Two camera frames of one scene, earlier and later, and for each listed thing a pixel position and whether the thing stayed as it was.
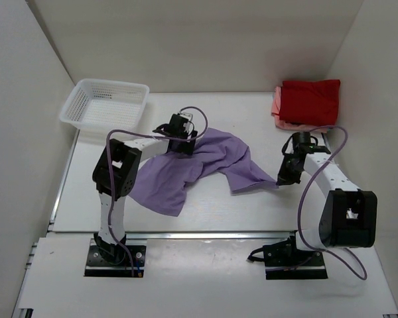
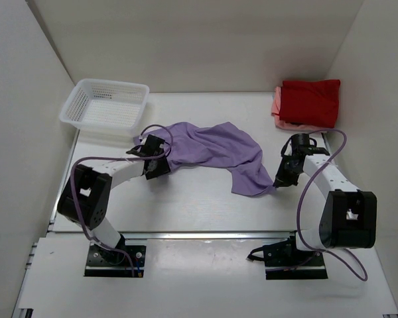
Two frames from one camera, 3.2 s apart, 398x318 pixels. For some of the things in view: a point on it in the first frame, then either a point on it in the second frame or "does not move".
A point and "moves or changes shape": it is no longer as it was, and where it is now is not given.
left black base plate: [97, 265] does not move
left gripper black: [181, 146] to [160, 146]
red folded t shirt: [312, 101] does not move
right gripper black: [288, 169] does not move
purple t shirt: [162, 181] moves or changes shape
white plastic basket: [101, 104] does not move
